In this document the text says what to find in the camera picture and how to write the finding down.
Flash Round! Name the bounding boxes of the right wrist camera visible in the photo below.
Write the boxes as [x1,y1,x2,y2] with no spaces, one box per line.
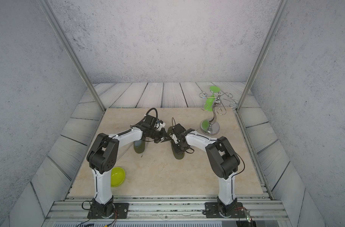
[170,133,179,144]

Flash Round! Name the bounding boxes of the olive green shoe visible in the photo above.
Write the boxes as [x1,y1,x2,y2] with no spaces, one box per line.
[167,124,187,160]
[117,139,146,160]

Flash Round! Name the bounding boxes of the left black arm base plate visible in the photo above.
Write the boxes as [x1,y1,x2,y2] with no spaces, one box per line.
[87,202,130,219]

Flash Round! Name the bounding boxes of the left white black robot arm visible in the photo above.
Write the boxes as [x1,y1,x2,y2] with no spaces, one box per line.
[87,108,171,217]

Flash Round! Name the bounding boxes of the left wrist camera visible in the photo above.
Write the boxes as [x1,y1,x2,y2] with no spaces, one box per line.
[154,119,166,131]

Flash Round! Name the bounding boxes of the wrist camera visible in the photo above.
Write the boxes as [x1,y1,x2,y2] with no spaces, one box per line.
[170,133,179,144]
[154,119,166,131]

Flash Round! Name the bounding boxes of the right aluminium frame post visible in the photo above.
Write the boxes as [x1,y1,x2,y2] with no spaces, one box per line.
[236,0,289,113]

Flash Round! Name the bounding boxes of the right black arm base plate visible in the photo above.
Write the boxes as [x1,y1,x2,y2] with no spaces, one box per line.
[202,202,247,218]

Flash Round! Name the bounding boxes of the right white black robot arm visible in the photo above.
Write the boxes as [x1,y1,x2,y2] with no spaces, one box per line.
[167,127,242,218]

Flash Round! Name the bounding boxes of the lime green bowl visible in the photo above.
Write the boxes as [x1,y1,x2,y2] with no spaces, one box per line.
[111,167,125,187]

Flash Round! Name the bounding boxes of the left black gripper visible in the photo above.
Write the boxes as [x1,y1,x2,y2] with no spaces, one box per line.
[149,128,172,143]

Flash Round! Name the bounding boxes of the green plastic wine glass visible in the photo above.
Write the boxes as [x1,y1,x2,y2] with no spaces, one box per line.
[202,86,221,112]

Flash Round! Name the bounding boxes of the aluminium front rail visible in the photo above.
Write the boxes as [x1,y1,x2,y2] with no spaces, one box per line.
[46,194,291,227]

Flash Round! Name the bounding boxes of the silver metal cup stand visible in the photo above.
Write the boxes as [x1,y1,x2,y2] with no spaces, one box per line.
[199,91,238,136]

